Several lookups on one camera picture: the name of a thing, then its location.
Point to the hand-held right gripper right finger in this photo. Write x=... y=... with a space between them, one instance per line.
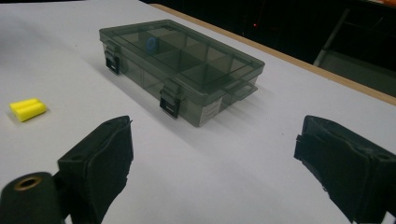
x=348 y=168

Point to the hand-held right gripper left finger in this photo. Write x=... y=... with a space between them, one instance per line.
x=93 y=168

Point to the yellow foam earplugs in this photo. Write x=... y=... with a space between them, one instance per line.
x=28 y=109

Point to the grey transparent compartment box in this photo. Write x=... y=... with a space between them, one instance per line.
x=193 y=65

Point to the white table board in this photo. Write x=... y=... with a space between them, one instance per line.
x=218 y=174

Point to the white metal stand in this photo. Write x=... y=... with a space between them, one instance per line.
x=330 y=39

